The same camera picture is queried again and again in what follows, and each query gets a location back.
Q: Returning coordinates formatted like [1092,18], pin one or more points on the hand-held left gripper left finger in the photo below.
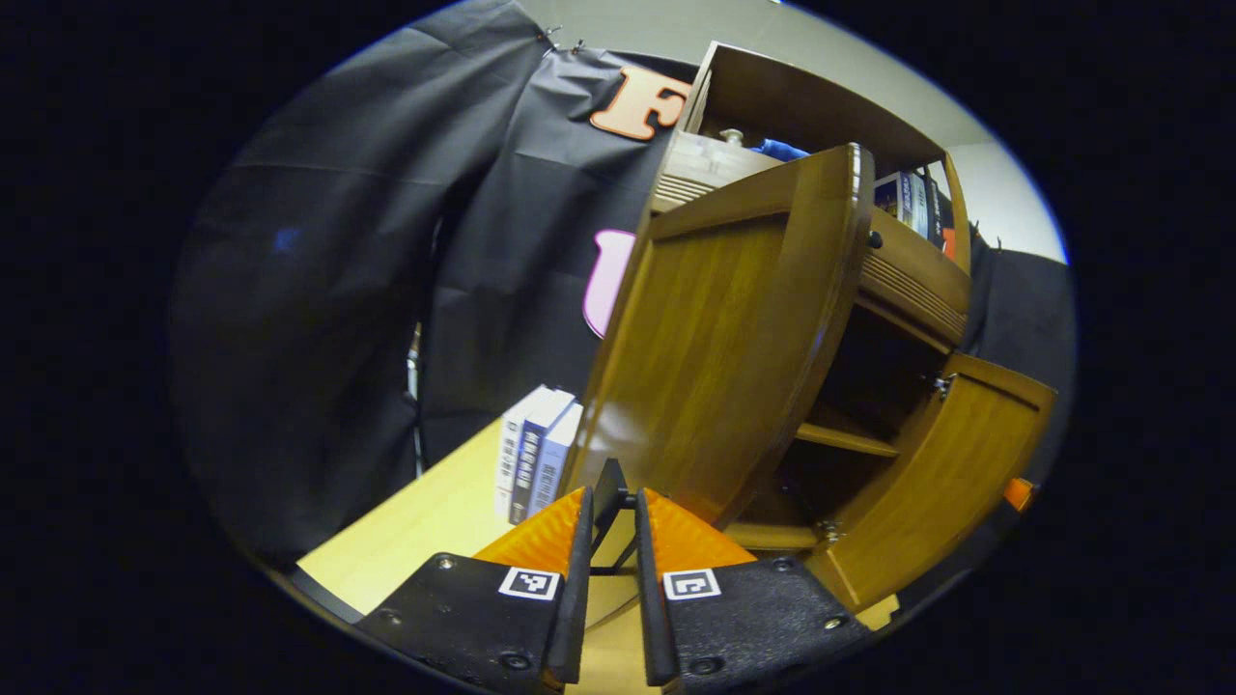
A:
[579,598]

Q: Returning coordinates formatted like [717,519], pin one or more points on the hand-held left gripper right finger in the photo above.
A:
[649,618]

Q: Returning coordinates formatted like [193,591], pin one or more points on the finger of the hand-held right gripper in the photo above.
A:
[1019,494]

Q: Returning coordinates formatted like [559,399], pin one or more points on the wooden shoe cabinet door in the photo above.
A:
[715,338]
[946,483]

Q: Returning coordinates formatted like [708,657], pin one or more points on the wooden double-door shoe cabinet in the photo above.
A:
[801,97]

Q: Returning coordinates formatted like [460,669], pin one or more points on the metal door hinge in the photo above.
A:
[943,386]
[828,531]

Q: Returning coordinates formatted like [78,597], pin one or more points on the inner wooden cabinet shelf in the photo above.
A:
[840,439]

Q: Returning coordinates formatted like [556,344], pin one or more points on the wooden cabinet drawer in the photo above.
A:
[917,280]

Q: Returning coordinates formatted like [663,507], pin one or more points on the light blue spine book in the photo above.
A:
[560,454]

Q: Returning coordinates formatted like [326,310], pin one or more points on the navy spine book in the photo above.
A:
[536,454]

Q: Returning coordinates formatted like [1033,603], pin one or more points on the white spine book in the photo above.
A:
[512,444]

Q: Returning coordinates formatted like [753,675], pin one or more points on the thin grey stand pole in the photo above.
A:
[415,376]

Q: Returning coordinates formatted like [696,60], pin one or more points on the black upright book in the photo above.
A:
[937,212]

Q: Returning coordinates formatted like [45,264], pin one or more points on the pale blue upright book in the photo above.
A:
[917,203]

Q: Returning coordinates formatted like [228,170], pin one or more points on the black backdrop cloth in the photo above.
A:
[338,290]

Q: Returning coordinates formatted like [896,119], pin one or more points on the folded blue towel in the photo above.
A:
[777,149]

